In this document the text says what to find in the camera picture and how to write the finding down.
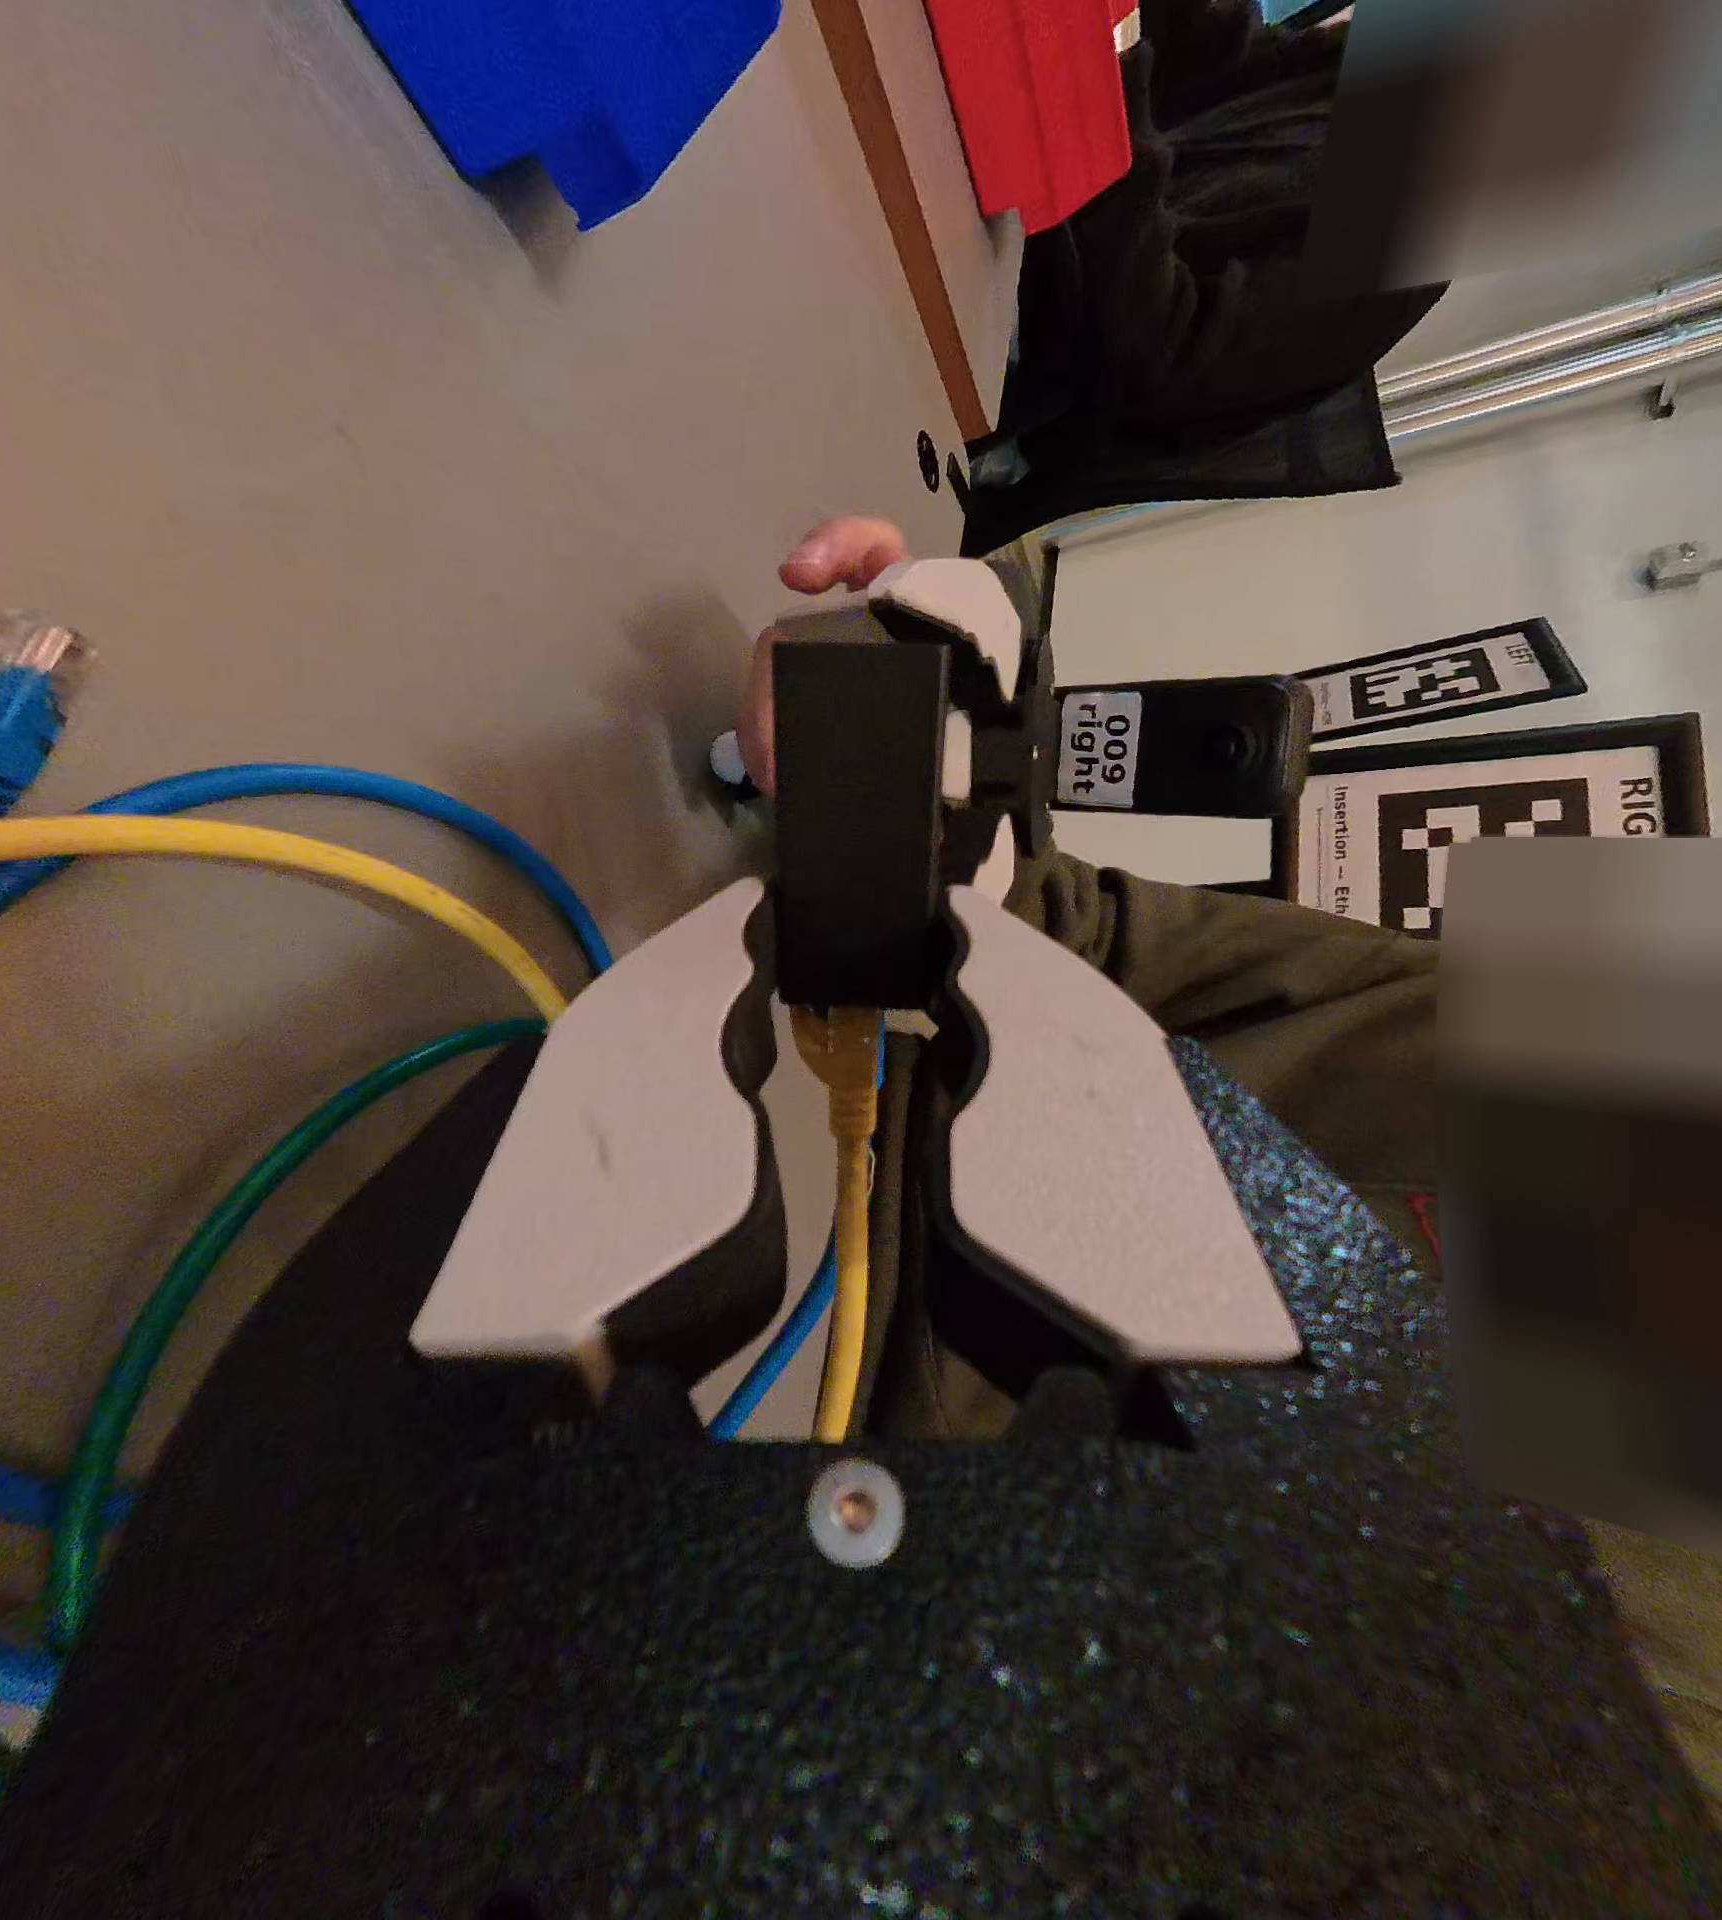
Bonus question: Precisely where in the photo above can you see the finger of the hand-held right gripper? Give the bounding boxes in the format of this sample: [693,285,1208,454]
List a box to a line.
[942,708,1025,898]
[864,553,1032,703]

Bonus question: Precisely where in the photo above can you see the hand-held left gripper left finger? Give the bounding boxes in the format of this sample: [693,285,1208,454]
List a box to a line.
[408,876,794,1393]

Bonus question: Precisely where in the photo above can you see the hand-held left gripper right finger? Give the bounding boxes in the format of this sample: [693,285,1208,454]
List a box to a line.
[924,881,1309,1373]

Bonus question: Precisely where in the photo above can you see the black port box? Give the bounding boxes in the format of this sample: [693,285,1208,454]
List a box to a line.
[768,605,955,1008]

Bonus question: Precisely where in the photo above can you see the yellow ethernet cable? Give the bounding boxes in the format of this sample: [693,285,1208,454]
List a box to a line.
[0,814,889,1446]

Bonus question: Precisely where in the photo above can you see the person's right forearm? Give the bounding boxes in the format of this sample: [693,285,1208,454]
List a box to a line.
[1003,831,1449,1202]

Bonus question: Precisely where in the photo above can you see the person's right hand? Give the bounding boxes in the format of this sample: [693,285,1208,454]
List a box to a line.
[741,514,913,803]

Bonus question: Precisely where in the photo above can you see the small framed tag sign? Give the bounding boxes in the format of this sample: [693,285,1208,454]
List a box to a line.
[1294,616,1593,738]

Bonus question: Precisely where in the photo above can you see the large framed tag sign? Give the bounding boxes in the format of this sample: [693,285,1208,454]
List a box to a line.
[1273,713,1712,942]

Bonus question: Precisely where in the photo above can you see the dark cloth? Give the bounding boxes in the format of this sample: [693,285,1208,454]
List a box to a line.
[957,0,1453,559]

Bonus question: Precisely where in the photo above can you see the red plastic bin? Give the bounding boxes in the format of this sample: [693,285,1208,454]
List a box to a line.
[924,0,1139,238]

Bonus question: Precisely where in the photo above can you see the blue plastic bin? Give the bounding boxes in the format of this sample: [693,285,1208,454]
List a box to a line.
[348,0,786,236]

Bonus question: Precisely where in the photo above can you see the green ethernet cable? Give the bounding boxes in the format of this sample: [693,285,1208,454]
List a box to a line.
[0,1017,552,1850]

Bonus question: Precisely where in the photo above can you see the silver wall pipes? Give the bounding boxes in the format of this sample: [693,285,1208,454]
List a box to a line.
[1376,206,1722,448]

